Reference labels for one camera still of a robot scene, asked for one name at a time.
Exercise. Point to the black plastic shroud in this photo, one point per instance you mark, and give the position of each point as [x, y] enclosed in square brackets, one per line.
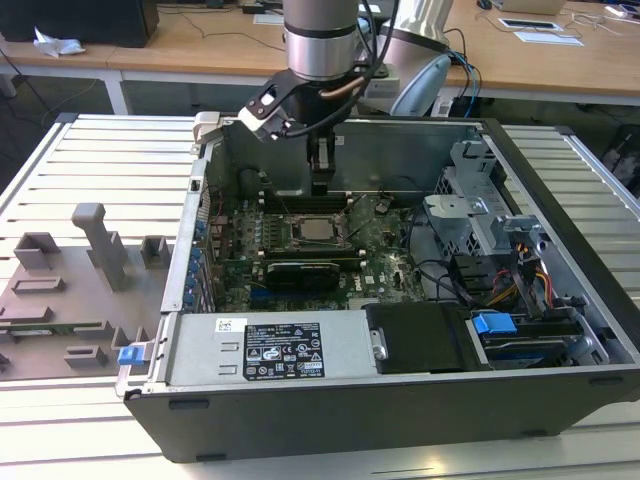
[420, 340]

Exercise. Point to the blue disk carrier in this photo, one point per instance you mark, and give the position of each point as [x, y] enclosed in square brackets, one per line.
[492, 327]

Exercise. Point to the black box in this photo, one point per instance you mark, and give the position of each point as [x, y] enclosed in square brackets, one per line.
[75, 20]

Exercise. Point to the crumpled white paper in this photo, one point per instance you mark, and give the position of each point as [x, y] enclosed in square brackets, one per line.
[55, 46]

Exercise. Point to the green RAM stick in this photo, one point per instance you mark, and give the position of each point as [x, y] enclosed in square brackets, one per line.
[50, 330]

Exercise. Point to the small white paper sheet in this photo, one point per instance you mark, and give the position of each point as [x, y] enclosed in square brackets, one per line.
[269, 20]

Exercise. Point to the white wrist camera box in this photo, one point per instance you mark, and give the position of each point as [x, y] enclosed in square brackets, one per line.
[255, 117]

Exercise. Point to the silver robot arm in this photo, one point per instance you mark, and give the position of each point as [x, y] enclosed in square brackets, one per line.
[317, 45]

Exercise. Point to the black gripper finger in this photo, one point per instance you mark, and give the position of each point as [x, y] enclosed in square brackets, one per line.
[320, 180]

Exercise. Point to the white flat tablet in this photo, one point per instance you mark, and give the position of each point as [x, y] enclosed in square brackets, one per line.
[530, 24]

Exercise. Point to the grey metal disk bay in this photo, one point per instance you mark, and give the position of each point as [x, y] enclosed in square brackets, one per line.
[450, 220]

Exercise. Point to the black open PC case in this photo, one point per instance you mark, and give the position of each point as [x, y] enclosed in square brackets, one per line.
[350, 420]

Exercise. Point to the blue expansion slot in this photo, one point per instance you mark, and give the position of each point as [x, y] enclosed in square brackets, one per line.
[260, 297]

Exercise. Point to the wooden desk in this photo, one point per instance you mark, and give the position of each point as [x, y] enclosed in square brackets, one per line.
[200, 50]

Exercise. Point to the CPU socket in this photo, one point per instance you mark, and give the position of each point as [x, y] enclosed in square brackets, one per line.
[289, 235]

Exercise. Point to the green motherboard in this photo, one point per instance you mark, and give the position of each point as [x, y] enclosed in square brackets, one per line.
[380, 280]

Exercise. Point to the silver CPU plate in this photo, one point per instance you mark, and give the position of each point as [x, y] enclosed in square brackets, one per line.
[316, 228]

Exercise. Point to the silver power supply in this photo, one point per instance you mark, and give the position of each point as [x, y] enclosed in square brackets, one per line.
[200, 350]

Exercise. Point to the grey parts rack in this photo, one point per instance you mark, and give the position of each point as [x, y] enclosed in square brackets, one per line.
[60, 300]

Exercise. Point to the black RAM slot bank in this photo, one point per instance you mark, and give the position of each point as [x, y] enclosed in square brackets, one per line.
[295, 204]
[310, 257]

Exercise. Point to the blue case latch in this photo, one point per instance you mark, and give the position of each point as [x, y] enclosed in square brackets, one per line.
[128, 355]

